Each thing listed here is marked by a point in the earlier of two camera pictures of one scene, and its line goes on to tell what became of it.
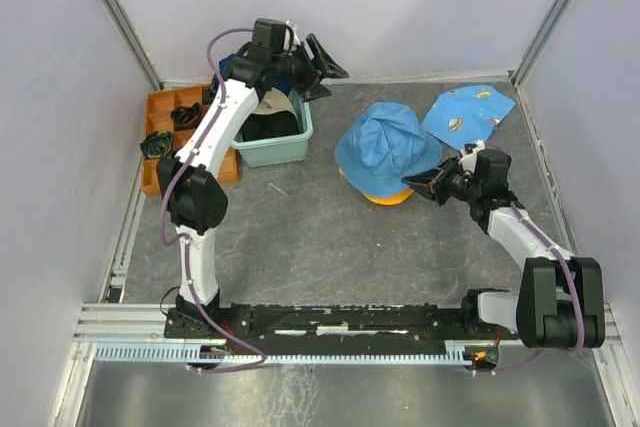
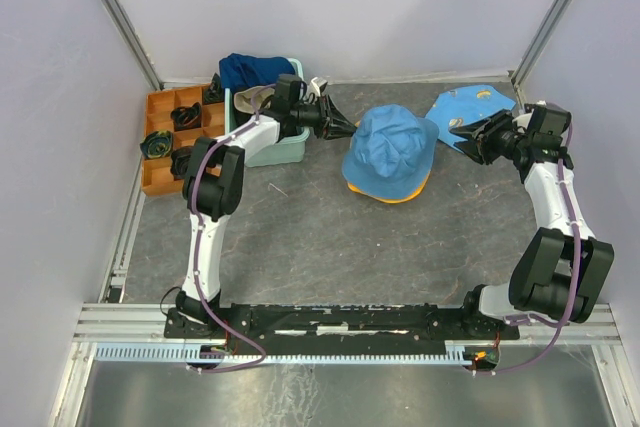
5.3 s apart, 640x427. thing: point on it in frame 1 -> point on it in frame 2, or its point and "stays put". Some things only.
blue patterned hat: (467, 115) stays put
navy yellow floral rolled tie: (157, 144) stays put
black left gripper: (327, 66) -> (332, 131)
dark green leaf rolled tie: (210, 93) stays put
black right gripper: (438, 177) -> (480, 150)
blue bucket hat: (384, 145) stays put
